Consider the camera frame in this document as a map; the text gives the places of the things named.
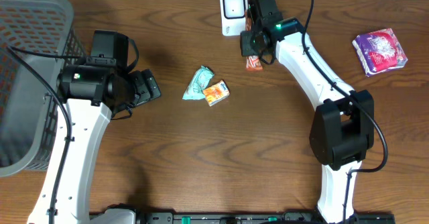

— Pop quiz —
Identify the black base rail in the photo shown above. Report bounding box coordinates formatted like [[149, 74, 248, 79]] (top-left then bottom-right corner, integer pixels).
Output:
[[90, 211, 396, 224]]

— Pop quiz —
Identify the white barcode scanner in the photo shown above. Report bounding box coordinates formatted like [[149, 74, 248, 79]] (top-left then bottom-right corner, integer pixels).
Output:
[[220, 0, 248, 36]]

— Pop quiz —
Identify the red purple snack packet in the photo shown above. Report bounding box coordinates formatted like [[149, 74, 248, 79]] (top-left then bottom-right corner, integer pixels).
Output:
[[352, 28, 408, 77]]

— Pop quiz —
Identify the dark grey plastic basket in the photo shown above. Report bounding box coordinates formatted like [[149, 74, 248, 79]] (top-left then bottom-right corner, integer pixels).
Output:
[[1, 0, 85, 177]]

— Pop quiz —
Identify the orange white small packet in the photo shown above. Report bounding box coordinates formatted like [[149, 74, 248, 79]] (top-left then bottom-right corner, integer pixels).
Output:
[[203, 80, 230, 107]]

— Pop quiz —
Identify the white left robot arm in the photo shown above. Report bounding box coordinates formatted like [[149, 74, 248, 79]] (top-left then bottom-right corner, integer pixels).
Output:
[[27, 30, 161, 223]]

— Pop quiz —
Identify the green wipes packet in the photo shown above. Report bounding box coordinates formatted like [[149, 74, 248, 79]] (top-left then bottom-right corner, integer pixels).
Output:
[[182, 66, 215, 101]]

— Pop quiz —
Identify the brown orange candy bar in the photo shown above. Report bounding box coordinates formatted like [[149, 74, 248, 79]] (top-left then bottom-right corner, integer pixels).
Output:
[[244, 11, 264, 72]]

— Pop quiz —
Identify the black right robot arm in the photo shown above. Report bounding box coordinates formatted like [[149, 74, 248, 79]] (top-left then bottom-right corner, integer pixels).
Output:
[[240, 18, 374, 223]]

